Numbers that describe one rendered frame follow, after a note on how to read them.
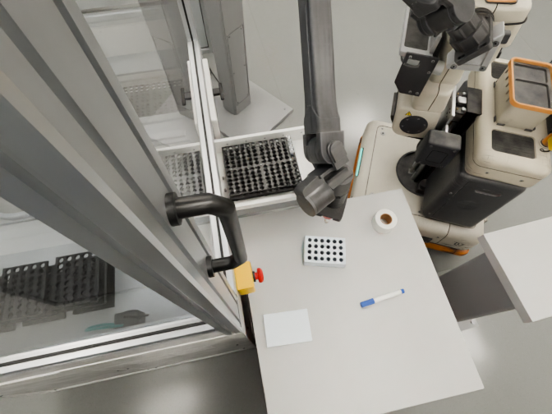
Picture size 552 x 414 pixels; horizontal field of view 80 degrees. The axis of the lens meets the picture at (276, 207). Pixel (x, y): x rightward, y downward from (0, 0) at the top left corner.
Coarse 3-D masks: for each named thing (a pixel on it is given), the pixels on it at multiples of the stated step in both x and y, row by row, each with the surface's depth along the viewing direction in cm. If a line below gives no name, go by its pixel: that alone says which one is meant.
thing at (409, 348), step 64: (384, 192) 113; (256, 256) 103; (384, 256) 104; (256, 320) 95; (320, 320) 95; (384, 320) 95; (448, 320) 96; (320, 384) 88; (384, 384) 88; (448, 384) 89
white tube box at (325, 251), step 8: (304, 240) 105; (312, 240) 102; (320, 240) 103; (328, 240) 103; (336, 240) 102; (344, 240) 102; (304, 248) 103; (312, 248) 101; (320, 248) 101; (328, 248) 104; (336, 248) 101; (344, 248) 101; (304, 256) 101; (312, 256) 100; (320, 256) 100; (328, 256) 100; (336, 256) 100; (344, 256) 100; (304, 264) 102; (312, 264) 101; (320, 264) 101; (328, 264) 100; (336, 264) 100; (344, 264) 99
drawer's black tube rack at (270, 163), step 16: (240, 144) 105; (256, 144) 105; (272, 144) 105; (224, 160) 102; (240, 160) 102; (256, 160) 102; (272, 160) 102; (288, 160) 102; (240, 176) 103; (256, 176) 100; (272, 176) 100; (288, 176) 100; (240, 192) 97; (256, 192) 101; (272, 192) 101
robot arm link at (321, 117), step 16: (304, 0) 62; (320, 0) 62; (304, 16) 63; (320, 16) 62; (304, 32) 63; (320, 32) 62; (304, 48) 64; (320, 48) 63; (304, 64) 65; (320, 64) 63; (304, 80) 66; (320, 80) 64; (320, 96) 64; (320, 112) 64; (336, 112) 66; (304, 128) 69; (320, 128) 64; (336, 128) 66; (304, 144) 70; (320, 144) 64; (320, 160) 67
